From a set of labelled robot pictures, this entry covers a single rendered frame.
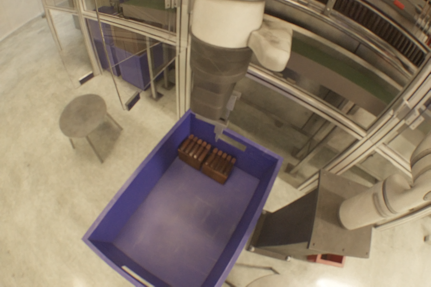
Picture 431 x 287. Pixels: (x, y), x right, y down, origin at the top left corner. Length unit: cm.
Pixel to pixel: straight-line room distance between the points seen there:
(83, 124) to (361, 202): 115
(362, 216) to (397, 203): 11
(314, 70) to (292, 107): 48
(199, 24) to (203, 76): 6
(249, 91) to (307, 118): 39
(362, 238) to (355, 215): 14
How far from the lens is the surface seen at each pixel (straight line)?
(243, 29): 19
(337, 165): 94
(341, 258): 120
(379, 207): 49
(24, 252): 142
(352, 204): 55
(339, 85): 74
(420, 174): 43
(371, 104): 79
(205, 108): 26
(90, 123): 104
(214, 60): 20
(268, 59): 18
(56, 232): 124
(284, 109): 119
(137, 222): 80
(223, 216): 79
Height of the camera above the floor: 99
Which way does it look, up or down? 53 degrees down
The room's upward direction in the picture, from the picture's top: 12 degrees clockwise
